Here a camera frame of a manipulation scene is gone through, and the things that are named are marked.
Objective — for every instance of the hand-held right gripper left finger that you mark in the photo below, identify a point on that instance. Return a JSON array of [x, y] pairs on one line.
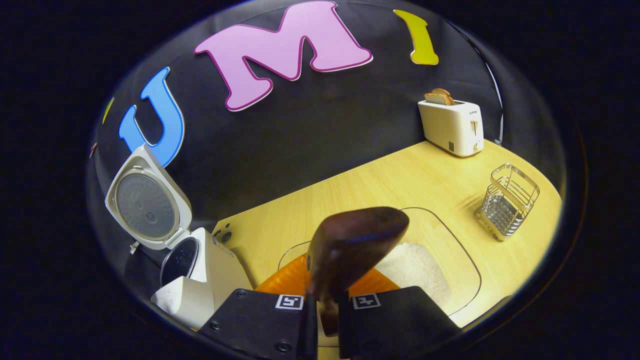
[[260, 320]]

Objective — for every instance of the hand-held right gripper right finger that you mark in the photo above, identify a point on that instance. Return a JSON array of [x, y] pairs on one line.
[[395, 320]]

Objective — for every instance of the white rice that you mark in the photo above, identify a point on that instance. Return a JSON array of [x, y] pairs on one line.
[[415, 270]]

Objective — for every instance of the white rice cooker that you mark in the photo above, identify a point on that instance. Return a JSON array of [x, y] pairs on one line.
[[220, 280]]

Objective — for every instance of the brown wooden spoon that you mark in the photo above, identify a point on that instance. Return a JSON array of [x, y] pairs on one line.
[[350, 240]]

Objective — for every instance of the clear plastic container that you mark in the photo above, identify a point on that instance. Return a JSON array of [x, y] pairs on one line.
[[442, 225]]

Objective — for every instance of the black backdrop cloth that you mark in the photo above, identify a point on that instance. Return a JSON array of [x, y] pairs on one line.
[[310, 140]]

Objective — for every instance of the white toaster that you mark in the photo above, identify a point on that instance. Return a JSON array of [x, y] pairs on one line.
[[450, 127]]

